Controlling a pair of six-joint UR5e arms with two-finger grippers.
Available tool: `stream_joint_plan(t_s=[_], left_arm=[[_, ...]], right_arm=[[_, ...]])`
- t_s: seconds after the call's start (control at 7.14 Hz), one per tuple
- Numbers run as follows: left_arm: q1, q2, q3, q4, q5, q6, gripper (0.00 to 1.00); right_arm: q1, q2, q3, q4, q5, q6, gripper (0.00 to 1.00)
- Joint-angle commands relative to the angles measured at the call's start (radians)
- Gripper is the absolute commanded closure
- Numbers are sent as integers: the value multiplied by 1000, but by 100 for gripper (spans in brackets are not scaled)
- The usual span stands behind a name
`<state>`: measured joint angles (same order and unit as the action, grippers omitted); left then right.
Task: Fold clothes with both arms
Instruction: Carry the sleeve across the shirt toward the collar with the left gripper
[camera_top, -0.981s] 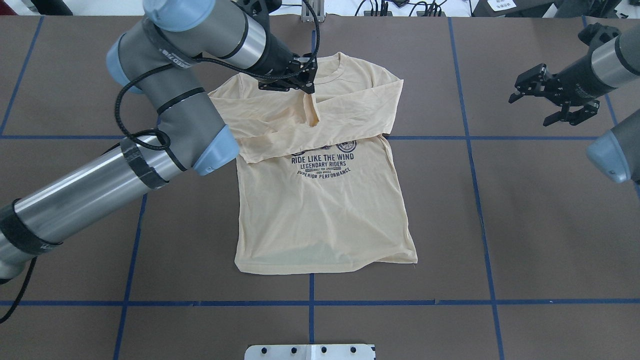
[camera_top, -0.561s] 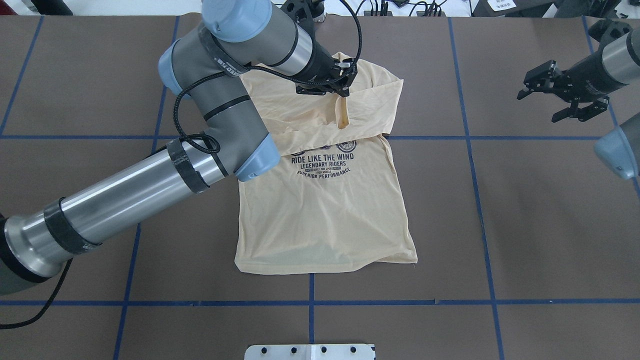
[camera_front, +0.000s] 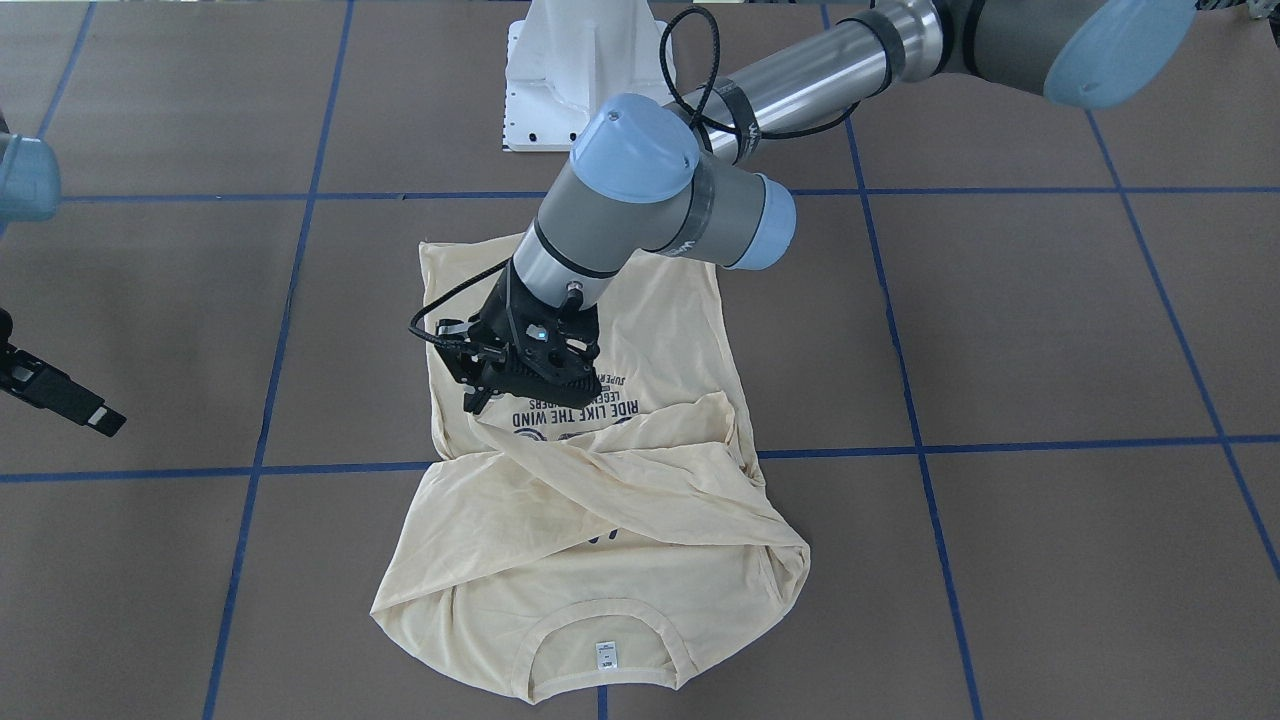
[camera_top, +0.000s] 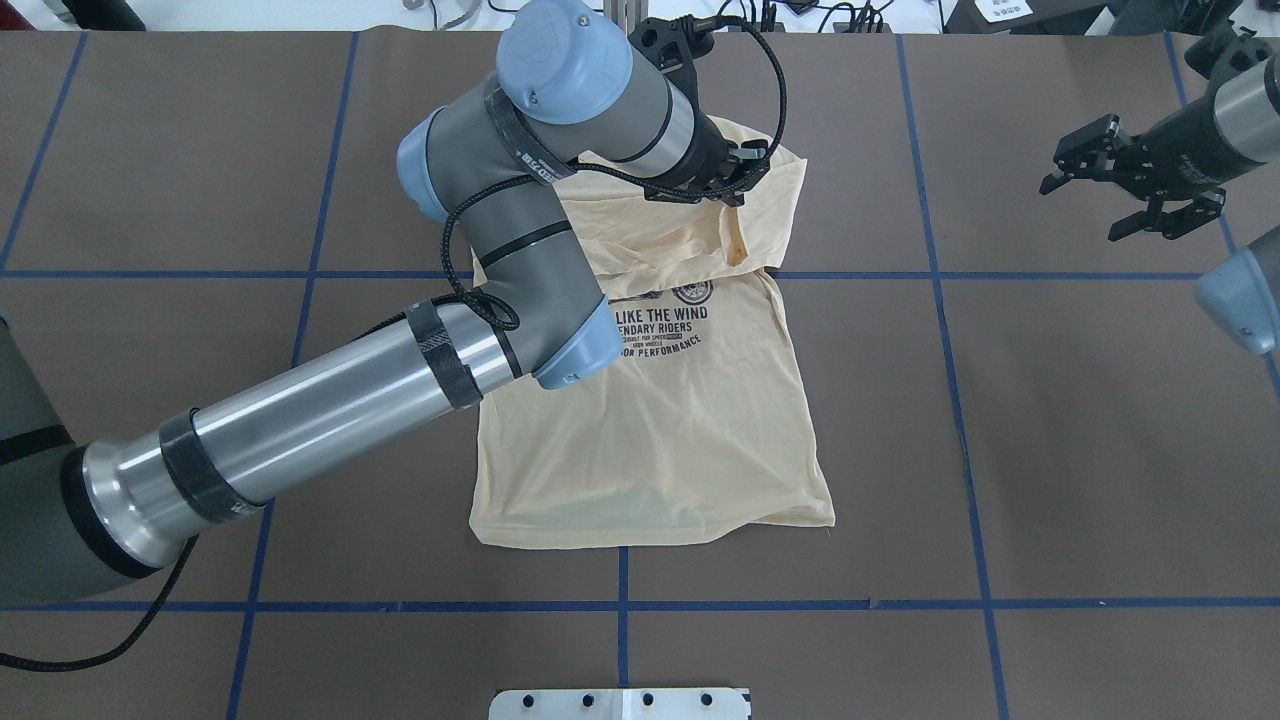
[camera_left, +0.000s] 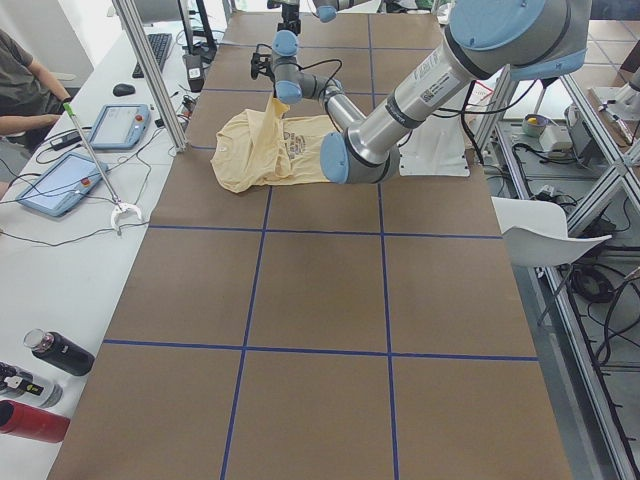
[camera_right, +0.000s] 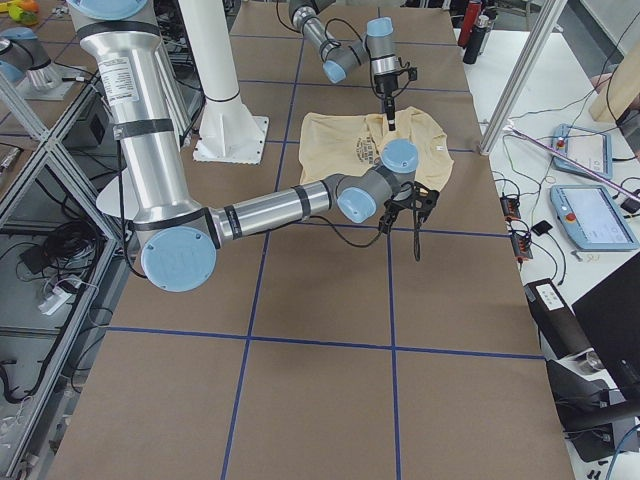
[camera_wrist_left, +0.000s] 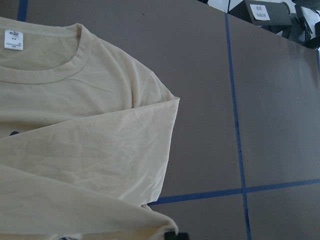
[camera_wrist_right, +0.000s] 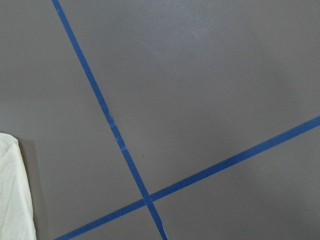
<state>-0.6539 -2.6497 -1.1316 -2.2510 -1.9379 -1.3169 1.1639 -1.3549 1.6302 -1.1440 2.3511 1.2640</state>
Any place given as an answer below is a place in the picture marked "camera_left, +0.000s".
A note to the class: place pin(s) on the cream long-sleeve graphic shirt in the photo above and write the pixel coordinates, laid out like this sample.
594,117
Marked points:
257,148

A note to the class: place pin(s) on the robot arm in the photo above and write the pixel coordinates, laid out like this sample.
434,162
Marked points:
535,39
325,10

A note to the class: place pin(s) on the black computer mouse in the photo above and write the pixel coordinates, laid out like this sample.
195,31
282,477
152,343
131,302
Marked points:
123,89

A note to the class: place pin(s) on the black water bottle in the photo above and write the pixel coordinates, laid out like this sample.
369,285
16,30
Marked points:
57,350

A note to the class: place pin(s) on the red water bottle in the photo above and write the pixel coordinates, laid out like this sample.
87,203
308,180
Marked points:
24,421

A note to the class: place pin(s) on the aluminium frame post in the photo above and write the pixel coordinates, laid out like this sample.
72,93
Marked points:
133,27

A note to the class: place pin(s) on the reacher grabber tool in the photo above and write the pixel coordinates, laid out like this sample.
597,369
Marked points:
120,207

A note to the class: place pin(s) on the grey metal bottle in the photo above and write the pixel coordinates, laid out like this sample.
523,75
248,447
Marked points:
27,388

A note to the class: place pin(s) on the far teach pendant tablet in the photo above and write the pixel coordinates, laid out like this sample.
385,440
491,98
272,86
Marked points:
119,126

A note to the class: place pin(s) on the teach pendant tablet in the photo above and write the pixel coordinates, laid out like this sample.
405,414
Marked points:
61,187
119,126

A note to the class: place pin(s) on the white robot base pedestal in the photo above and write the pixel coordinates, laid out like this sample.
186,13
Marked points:
436,148

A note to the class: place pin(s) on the seated person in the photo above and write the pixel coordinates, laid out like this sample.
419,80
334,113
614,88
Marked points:
32,97

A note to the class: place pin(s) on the near teach pendant tablet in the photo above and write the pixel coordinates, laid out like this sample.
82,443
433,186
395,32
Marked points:
61,187

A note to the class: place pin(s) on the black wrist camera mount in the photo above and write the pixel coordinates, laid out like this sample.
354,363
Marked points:
261,62

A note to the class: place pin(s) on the black keyboard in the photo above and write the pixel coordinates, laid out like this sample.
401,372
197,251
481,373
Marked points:
160,44

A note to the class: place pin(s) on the white plastic chair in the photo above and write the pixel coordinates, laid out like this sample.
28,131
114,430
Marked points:
536,233

